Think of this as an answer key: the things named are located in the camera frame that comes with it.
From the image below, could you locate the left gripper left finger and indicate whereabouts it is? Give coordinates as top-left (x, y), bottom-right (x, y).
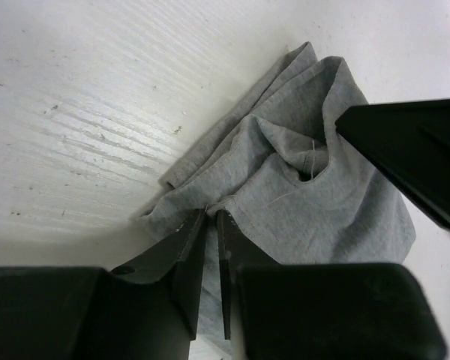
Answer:
top-left (0, 210), bottom-right (206, 359)

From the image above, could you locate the grey tank top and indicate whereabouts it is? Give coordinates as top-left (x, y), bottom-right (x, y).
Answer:
top-left (138, 40), bottom-right (417, 357)

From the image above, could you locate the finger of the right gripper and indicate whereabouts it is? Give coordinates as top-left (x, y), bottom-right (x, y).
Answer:
top-left (335, 99), bottom-right (450, 231)

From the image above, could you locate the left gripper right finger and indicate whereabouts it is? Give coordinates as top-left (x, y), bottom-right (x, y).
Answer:
top-left (217, 211), bottom-right (447, 359)

